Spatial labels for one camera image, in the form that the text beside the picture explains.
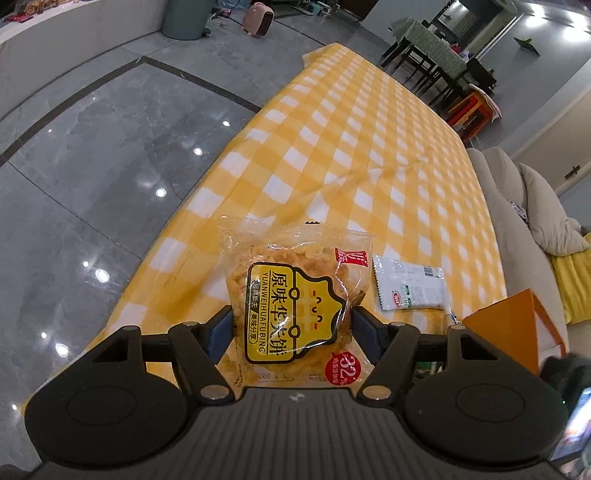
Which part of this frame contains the yellow label waffle cookie packet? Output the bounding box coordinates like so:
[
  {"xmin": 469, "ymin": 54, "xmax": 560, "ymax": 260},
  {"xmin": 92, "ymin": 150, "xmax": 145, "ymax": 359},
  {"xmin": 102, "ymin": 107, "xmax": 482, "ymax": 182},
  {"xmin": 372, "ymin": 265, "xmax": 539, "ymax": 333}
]
[{"xmin": 218, "ymin": 216, "xmax": 376, "ymax": 393}]

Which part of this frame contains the white curved counter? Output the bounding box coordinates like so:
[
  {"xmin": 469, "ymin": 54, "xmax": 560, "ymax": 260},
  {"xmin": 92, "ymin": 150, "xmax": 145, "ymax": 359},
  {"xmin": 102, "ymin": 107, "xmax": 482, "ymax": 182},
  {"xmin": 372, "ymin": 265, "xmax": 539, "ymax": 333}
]
[{"xmin": 0, "ymin": 0, "xmax": 164, "ymax": 47}]

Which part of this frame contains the grey beige cushion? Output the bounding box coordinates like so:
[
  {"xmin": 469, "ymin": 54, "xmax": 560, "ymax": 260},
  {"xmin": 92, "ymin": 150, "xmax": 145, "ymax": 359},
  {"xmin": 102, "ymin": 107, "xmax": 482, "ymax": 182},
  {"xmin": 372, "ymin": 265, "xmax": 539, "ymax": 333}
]
[{"xmin": 519, "ymin": 162, "xmax": 591, "ymax": 254}]

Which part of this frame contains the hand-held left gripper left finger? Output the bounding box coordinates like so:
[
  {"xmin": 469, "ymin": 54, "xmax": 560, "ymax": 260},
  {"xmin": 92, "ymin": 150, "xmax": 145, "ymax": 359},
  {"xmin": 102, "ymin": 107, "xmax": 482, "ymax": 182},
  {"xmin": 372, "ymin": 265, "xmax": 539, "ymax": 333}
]
[{"xmin": 88, "ymin": 307, "xmax": 234, "ymax": 402}]

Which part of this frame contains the orange cardboard box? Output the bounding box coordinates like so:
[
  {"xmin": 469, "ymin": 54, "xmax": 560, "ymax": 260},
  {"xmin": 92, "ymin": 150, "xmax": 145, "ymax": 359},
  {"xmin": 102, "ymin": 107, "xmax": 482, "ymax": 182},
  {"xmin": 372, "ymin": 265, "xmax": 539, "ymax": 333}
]
[{"xmin": 462, "ymin": 288, "xmax": 568, "ymax": 377}]

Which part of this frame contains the bright green snack packet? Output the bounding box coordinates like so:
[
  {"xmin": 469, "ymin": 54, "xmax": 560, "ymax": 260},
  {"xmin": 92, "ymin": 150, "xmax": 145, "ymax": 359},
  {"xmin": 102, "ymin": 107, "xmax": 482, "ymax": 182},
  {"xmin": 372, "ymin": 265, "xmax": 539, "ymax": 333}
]
[{"xmin": 413, "ymin": 357, "xmax": 446, "ymax": 379}]

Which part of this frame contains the beige sofa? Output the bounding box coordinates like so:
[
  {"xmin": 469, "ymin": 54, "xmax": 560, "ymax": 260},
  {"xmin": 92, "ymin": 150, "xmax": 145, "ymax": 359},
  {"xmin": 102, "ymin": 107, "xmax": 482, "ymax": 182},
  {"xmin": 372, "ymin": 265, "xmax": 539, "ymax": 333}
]
[{"xmin": 464, "ymin": 147, "xmax": 591, "ymax": 352}]

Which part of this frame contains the pink heater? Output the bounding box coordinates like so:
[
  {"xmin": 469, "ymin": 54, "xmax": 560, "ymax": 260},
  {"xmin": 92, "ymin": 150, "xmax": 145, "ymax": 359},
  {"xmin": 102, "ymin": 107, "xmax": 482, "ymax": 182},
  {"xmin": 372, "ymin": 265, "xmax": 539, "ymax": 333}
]
[{"xmin": 243, "ymin": 1, "xmax": 275, "ymax": 38}]

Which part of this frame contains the yellow blanket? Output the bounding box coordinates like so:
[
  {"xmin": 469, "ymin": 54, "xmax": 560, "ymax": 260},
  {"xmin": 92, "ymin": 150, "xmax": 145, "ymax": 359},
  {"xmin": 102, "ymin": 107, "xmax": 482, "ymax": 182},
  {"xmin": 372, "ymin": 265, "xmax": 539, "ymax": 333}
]
[{"xmin": 549, "ymin": 233, "xmax": 591, "ymax": 326}]

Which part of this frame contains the orange stool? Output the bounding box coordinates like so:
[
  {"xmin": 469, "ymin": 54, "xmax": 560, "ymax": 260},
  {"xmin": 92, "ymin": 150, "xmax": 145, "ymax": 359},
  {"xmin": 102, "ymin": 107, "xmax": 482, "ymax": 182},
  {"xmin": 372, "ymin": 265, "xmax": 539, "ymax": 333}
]
[{"xmin": 445, "ymin": 90, "xmax": 502, "ymax": 141}]

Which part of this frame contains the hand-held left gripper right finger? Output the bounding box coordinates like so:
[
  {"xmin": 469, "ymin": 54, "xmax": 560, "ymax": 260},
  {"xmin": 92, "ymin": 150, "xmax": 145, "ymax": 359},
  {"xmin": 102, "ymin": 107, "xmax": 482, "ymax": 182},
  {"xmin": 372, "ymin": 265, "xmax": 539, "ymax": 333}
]
[{"xmin": 353, "ymin": 306, "xmax": 504, "ymax": 402}]

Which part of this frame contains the dining table with green cloth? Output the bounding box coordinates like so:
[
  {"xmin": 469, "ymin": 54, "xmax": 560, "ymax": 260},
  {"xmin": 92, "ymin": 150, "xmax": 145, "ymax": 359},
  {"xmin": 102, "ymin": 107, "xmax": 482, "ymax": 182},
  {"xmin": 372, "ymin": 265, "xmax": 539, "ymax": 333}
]
[{"xmin": 390, "ymin": 17, "xmax": 469, "ymax": 84}]

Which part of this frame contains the yellow checked tablecloth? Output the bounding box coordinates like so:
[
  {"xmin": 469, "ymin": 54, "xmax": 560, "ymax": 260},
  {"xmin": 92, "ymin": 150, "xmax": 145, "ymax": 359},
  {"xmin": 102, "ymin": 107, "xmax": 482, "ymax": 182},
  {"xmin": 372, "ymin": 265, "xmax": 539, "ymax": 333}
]
[{"xmin": 16, "ymin": 42, "xmax": 509, "ymax": 416}]

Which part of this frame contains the black dining chair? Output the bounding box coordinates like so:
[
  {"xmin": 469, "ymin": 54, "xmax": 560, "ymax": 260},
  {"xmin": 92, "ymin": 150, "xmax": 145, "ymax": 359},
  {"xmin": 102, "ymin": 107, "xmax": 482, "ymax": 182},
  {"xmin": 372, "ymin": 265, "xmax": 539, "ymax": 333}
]
[
  {"xmin": 466, "ymin": 58, "xmax": 498, "ymax": 95},
  {"xmin": 406, "ymin": 46, "xmax": 446, "ymax": 104},
  {"xmin": 381, "ymin": 37, "xmax": 416, "ymax": 68}
]

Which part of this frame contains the grey green trash can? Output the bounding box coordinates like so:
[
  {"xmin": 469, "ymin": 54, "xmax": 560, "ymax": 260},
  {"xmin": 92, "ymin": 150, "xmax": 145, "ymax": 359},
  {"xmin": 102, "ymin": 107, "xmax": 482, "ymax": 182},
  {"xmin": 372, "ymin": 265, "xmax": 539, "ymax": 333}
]
[{"xmin": 161, "ymin": 0, "xmax": 215, "ymax": 40}]

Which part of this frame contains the white and green snack bag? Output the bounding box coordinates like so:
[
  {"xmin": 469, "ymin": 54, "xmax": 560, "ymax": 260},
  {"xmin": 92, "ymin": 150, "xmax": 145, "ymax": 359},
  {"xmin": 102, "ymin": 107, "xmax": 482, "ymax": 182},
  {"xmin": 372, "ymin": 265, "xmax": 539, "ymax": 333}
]
[{"xmin": 372, "ymin": 254, "xmax": 448, "ymax": 312}]

